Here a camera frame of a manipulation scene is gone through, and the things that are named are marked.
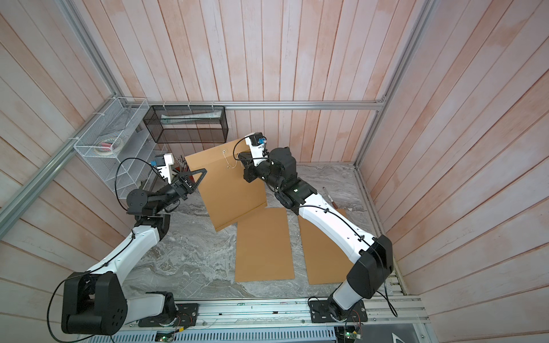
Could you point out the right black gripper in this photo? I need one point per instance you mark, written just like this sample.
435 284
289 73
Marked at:
252 171

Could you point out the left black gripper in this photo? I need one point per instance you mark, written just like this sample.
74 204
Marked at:
184 186

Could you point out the brown kraft file bag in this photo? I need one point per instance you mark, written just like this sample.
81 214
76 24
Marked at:
227 197

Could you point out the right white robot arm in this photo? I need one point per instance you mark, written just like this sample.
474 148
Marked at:
372 257

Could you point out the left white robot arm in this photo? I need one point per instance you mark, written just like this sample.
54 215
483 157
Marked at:
93 301

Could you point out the red metal pencil bucket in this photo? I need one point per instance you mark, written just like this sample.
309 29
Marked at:
183 163

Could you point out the tape roll on shelf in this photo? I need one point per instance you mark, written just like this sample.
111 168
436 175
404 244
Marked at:
107 147

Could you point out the black mesh wall basket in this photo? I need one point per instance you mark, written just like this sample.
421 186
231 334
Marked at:
187 124

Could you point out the horizontal aluminium wall rail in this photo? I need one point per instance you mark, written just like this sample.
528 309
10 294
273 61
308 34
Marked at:
278 105

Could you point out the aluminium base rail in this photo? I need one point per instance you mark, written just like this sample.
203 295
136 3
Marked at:
295 312

